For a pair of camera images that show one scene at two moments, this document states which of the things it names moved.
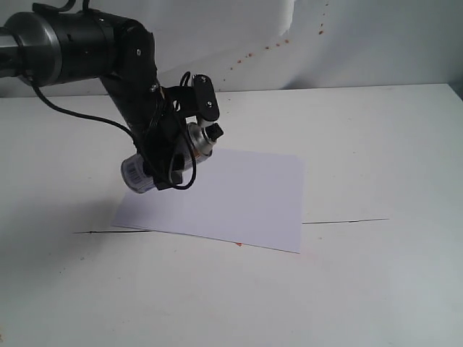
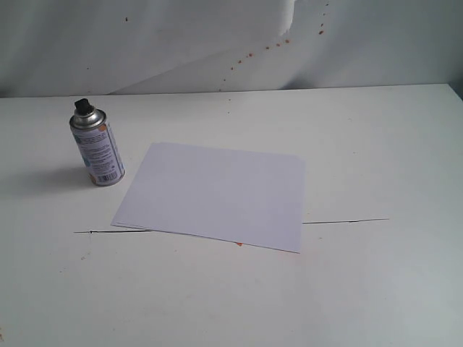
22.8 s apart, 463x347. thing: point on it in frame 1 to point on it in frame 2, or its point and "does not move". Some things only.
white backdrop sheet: x=275 y=44 does not move
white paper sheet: x=240 y=197 does not move
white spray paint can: x=133 y=171 to x=96 y=144
